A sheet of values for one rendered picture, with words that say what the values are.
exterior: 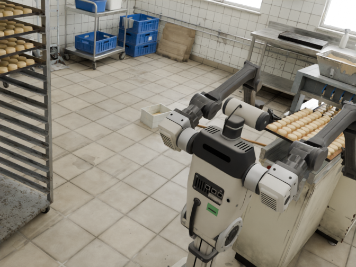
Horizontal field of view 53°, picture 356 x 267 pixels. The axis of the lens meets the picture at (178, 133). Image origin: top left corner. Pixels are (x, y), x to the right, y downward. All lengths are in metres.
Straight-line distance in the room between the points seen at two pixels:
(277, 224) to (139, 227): 0.99
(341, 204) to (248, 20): 3.84
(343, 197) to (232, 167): 1.69
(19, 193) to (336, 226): 2.28
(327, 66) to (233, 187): 1.56
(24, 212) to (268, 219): 1.56
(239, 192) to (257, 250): 1.20
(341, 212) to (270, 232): 0.73
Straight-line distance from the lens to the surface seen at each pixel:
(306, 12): 5.74
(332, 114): 2.82
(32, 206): 2.63
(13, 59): 2.18
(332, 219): 2.93
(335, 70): 2.62
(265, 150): 2.04
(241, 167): 1.20
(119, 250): 2.52
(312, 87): 2.73
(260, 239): 2.38
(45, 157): 2.46
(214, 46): 6.31
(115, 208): 2.81
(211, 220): 1.38
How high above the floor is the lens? 1.85
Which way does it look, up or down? 28 degrees down
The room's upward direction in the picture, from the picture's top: 10 degrees clockwise
